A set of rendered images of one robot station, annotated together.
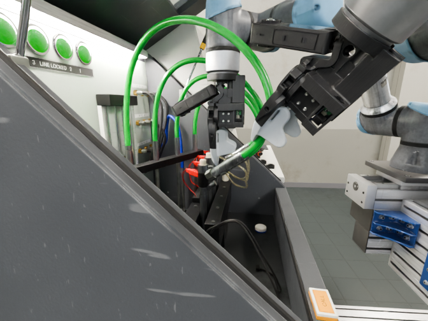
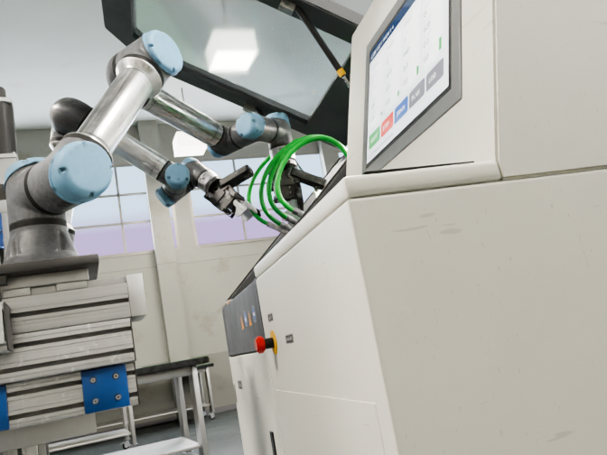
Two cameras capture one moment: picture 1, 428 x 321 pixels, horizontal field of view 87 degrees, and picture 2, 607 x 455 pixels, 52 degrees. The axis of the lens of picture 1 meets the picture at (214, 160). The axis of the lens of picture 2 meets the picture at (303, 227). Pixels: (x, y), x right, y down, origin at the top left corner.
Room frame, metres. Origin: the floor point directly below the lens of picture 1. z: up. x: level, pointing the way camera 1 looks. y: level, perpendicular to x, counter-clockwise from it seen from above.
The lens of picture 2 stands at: (2.19, -0.77, 0.78)
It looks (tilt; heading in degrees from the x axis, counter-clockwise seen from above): 11 degrees up; 155
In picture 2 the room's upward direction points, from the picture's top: 10 degrees counter-clockwise
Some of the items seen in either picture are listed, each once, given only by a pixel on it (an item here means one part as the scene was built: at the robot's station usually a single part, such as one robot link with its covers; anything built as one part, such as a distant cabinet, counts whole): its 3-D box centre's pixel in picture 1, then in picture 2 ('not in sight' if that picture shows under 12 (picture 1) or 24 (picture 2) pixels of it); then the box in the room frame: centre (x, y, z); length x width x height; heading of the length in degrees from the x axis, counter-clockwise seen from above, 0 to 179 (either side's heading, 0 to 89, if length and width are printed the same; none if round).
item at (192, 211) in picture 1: (211, 216); not in sight; (0.66, 0.01, 0.91); 0.34 x 0.10 x 0.15; 171
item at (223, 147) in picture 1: (223, 148); not in sight; (0.52, -0.02, 1.16); 0.06 x 0.03 x 0.09; 81
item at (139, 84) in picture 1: (145, 120); not in sight; (0.83, 0.25, 1.20); 0.13 x 0.03 x 0.31; 171
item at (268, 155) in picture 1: (255, 158); (344, 235); (1.21, -0.23, 0.96); 0.70 x 0.22 x 0.03; 171
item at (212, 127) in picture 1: (213, 129); not in sight; (0.52, 0.00, 1.21); 0.05 x 0.02 x 0.09; 171
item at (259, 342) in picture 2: not in sight; (265, 344); (0.95, -0.32, 0.80); 0.05 x 0.04 x 0.05; 171
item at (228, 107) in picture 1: (225, 102); (284, 182); (0.54, -0.03, 1.27); 0.09 x 0.08 x 0.12; 81
